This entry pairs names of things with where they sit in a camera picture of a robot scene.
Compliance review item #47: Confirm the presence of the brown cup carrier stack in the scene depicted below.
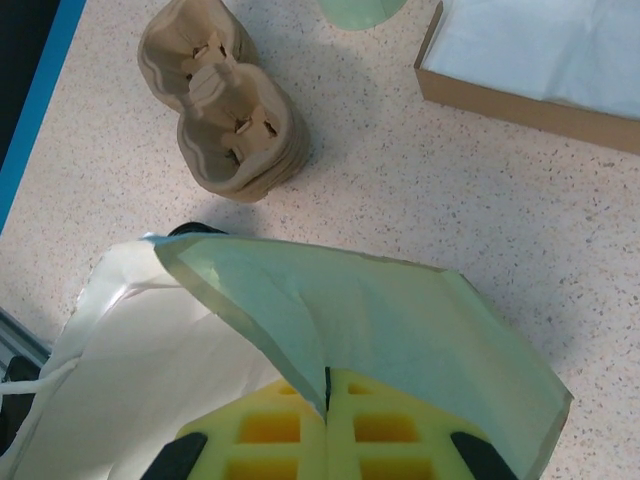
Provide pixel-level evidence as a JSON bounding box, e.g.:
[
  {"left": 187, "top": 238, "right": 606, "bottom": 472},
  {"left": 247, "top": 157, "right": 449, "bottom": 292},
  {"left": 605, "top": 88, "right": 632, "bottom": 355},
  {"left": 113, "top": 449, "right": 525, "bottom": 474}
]
[{"left": 137, "top": 0, "right": 309, "bottom": 204}]

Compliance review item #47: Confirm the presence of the aluminium mounting rail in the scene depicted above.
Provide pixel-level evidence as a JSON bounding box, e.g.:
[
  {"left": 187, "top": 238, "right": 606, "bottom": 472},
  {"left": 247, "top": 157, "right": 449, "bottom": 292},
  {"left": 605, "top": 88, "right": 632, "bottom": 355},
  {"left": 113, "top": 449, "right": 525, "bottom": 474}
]
[{"left": 0, "top": 305, "right": 54, "bottom": 369}]

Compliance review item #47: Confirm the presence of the white napkin stack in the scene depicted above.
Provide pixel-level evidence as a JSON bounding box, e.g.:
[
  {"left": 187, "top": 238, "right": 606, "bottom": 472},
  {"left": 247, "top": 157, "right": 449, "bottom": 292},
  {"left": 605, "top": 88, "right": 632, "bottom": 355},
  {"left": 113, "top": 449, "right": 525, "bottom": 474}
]
[{"left": 428, "top": 0, "right": 640, "bottom": 121}]

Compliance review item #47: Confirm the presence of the black cup lid stack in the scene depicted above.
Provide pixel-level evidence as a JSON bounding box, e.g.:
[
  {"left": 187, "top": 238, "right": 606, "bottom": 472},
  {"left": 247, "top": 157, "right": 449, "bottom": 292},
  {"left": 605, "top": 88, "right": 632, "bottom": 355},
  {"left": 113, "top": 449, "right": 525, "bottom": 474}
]
[{"left": 167, "top": 223, "right": 230, "bottom": 240}]

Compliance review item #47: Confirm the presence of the green straw holder cup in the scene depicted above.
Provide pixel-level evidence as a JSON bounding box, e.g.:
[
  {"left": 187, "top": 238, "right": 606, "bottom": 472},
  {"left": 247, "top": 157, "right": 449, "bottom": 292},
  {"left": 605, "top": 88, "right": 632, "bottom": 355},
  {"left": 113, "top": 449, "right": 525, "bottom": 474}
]
[{"left": 318, "top": 0, "right": 410, "bottom": 32}]

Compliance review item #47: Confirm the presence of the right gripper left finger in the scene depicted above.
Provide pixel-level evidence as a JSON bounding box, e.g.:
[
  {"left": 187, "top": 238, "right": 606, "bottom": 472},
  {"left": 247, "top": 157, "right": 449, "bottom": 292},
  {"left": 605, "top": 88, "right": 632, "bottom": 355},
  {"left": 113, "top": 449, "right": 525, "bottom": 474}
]
[{"left": 144, "top": 377, "right": 327, "bottom": 480}]

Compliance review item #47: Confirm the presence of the brown cardboard napkin box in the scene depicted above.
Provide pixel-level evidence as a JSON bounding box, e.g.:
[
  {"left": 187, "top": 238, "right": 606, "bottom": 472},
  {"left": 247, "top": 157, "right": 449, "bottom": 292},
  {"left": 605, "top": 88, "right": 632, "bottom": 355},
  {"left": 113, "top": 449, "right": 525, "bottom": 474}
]
[{"left": 413, "top": 0, "right": 640, "bottom": 157}]

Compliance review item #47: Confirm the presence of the green white paper bag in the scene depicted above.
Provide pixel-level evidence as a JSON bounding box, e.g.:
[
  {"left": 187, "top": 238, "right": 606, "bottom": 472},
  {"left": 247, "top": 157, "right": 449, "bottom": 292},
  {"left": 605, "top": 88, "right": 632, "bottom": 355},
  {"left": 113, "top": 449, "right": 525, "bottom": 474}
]
[{"left": 0, "top": 232, "right": 575, "bottom": 480}]

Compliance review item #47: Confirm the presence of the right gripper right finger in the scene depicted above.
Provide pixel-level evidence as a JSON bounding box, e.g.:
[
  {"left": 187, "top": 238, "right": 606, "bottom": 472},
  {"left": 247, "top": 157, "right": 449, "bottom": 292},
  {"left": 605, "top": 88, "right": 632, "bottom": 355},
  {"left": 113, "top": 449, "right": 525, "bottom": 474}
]
[{"left": 327, "top": 368, "right": 519, "bottom": 480}]

